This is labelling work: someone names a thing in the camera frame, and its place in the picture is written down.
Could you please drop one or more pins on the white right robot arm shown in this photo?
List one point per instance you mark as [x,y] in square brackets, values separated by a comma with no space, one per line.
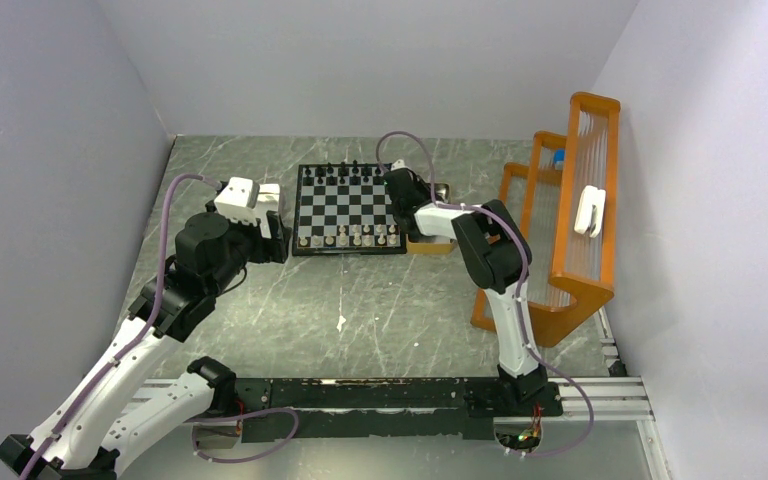
[497,259]

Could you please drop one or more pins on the blue cap bottle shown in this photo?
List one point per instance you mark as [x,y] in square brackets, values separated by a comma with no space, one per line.
[558,159]

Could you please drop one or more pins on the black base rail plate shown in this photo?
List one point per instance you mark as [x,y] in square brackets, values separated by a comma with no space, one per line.
[311,408]

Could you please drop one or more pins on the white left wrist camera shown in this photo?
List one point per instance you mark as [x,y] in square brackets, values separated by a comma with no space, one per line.
[239,201]

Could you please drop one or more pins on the white chess queen piece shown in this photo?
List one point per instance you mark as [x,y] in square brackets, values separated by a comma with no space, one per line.
[342,239]

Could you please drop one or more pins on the white clip object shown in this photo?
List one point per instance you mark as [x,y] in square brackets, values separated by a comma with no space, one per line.
[590,212]

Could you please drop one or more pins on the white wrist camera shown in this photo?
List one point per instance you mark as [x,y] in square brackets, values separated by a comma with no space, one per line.
[239,201]
[398,164]

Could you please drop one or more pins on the yellow tray of white pieces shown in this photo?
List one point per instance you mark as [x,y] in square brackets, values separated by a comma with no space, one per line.
[436,245]

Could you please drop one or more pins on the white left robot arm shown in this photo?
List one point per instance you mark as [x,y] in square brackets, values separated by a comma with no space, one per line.
[91,435]

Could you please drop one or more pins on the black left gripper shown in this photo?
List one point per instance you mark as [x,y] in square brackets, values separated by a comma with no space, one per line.
[273,248]

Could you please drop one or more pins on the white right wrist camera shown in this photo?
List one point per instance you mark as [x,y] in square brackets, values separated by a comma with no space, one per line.
[398,164]

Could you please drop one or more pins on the orange wooden rack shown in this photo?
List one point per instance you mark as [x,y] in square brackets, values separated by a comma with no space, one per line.
[571,276]

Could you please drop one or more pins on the silver metal tray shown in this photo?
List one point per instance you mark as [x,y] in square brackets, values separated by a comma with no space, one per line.
[270,198]

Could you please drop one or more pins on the black white chess board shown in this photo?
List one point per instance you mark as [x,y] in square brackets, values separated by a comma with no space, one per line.
[321,210]

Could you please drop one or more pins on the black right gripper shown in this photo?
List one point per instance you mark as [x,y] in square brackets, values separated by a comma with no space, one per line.
[419,184]

